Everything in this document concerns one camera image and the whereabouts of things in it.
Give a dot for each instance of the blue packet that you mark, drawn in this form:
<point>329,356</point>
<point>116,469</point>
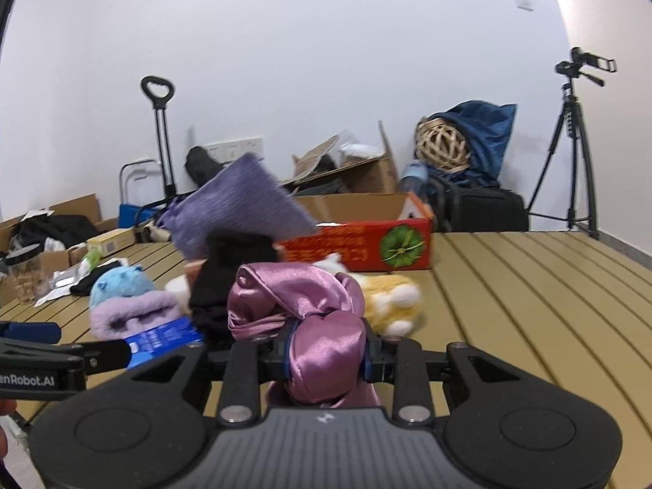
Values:
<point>150,344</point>

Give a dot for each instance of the blue water bottle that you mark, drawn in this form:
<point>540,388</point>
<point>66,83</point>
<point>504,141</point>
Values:
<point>415,179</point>

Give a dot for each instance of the wicker ball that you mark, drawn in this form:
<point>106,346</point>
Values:
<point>441,144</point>

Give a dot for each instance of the blue plush toy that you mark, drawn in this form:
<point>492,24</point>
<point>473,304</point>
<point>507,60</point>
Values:
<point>121,281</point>

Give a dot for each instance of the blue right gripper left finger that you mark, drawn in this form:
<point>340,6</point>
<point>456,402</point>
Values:
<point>284,346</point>

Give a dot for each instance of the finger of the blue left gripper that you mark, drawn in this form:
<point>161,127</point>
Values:
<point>38,332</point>

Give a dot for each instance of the pink satin cloth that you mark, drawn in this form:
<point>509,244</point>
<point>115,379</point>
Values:
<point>329,342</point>

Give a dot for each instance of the purple knitted cloth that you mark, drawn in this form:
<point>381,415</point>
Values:
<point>243,199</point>

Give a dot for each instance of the wall socket strip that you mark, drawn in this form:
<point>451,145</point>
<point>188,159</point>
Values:
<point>229,150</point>

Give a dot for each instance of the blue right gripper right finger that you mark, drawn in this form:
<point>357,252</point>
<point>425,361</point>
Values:
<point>369,365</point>

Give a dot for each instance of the blue fabric bag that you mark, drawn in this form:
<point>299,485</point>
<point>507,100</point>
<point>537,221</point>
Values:
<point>487,128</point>

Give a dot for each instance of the black trolley handle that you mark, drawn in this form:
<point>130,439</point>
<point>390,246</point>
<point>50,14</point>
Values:
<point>159,91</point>

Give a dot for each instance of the clear jar black lid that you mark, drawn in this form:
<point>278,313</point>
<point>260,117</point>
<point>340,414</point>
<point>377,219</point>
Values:
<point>26,273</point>

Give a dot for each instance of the open brown cardboard box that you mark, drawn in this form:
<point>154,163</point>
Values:
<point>341,164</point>

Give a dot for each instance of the red cardboard box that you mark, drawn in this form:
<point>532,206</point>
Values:
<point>368,231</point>

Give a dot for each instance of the black knitted cloth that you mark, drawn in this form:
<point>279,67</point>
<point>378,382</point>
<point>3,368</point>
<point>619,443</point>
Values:
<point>209,294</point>

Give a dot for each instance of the yellow white plush hamster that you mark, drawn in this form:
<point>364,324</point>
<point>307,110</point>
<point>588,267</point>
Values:
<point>393,303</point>

